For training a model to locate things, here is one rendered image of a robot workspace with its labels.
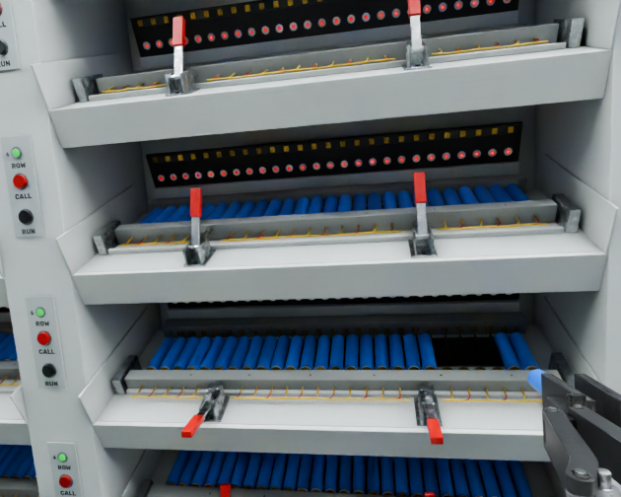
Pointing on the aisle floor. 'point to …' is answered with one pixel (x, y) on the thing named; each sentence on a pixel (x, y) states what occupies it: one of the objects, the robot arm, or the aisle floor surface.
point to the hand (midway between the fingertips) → (584, 405)
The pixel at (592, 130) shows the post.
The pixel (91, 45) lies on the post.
